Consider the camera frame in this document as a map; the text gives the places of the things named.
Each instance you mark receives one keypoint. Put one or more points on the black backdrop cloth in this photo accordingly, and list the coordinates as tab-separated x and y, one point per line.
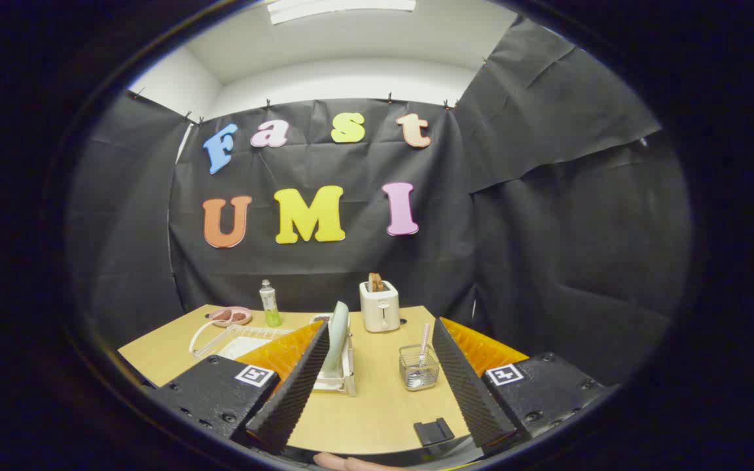
482	261

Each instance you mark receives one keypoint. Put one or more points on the black table clamp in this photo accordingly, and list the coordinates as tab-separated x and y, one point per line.
434	432

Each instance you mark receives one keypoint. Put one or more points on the brown bread slice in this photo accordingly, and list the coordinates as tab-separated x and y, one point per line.
375	282

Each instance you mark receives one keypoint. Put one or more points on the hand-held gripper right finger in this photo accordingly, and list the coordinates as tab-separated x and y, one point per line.
468	386

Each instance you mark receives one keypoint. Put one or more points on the clear bottle green liquid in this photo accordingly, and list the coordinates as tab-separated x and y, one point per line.
272	314

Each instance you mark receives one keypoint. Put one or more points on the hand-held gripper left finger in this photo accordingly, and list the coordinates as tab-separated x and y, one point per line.
292	392

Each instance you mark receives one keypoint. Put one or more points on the white drying mat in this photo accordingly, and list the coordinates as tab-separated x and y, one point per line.
243	345

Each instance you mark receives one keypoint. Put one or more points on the pale green plate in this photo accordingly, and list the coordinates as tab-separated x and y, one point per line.
338	333

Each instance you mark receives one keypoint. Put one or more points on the pink shallow dish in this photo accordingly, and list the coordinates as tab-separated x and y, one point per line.
246	320

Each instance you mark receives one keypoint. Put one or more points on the cream white toaster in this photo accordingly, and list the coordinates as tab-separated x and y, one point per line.
380	311

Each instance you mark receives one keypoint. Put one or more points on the white ceiling light panel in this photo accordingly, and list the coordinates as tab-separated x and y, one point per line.
338	8

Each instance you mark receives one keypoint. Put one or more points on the reddish brown food piece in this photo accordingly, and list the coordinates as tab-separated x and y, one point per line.
239	317
220	315

